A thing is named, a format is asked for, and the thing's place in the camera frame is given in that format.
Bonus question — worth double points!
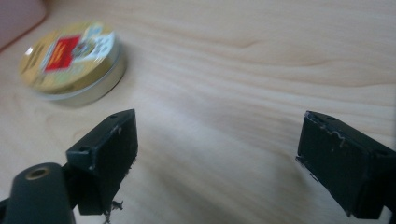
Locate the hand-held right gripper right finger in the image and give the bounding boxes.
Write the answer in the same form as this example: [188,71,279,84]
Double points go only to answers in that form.
[295,110,396,220]

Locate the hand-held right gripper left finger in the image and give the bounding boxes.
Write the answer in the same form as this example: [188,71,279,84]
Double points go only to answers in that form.
[65,108,139,217]

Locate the round gold tin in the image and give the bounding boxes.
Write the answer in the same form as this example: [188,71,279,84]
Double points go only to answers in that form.
[19,21,128,107]

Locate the pink object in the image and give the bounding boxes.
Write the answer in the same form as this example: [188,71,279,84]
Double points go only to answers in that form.
[0,0,49,53]

